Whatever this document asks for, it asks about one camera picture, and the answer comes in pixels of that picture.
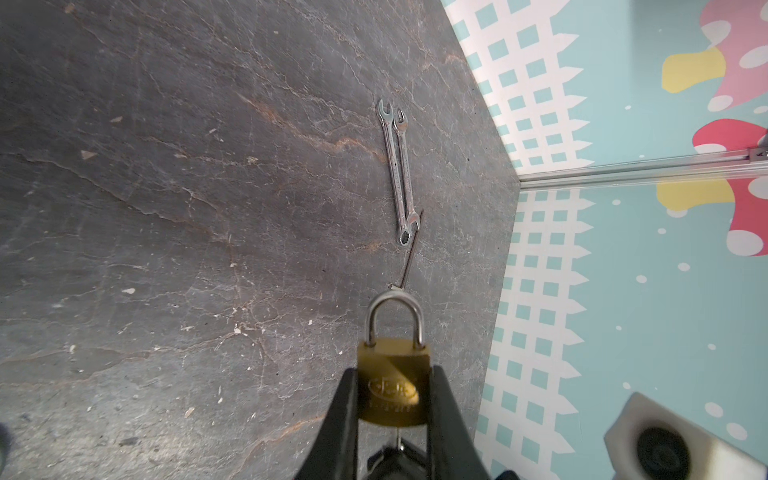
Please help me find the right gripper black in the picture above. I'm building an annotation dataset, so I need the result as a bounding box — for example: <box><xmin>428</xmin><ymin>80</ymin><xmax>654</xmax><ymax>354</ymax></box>
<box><xmin>365</xmin><ymin>439</ymin><xmax>491</xmax><ymax>480</ymax></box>

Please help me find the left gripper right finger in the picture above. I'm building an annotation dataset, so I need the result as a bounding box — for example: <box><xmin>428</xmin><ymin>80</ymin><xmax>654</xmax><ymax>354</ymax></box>
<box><xmin>427</xmin><ymin>365</ymin><xmax>489</xmax><ymax>480</ymax></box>

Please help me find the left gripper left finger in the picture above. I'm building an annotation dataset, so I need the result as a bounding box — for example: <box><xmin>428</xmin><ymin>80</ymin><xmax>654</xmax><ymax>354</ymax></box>
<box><xmin>294</xmin><ymin>368</ymin><xmax>358</xmax><ymax>480</ymax></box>

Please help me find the brass padlock key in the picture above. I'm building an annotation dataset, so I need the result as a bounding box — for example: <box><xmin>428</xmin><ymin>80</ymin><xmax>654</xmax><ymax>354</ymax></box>
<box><xmin>394</xmin><ymin>427</ymin><xmax>405</xmax><ymax>452</ymax></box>

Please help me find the brass padlock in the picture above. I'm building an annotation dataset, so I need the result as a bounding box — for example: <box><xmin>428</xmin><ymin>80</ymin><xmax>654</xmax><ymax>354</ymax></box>
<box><xmin>357</xmin><ymin>289</ymin><xmax>431</xmax><ymax>428</ymax></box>

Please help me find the hex allen key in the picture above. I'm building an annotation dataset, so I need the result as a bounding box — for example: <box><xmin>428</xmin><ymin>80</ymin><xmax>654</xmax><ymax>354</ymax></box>
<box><xmin>388</xmin><ymin>227</ymin><xmax>420</xmax><ymax>290</ymax></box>

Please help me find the silver combination wrench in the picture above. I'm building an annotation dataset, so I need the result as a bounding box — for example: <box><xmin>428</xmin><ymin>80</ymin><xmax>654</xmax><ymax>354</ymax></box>
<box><xmin>394</xmin><ymin>108</ymin><xmax>420</xmax><ymax>235</ymax></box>
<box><xmin>376</xmin><ymin>99</ymin><xmax>412</xmax><ymax>246</ymax></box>

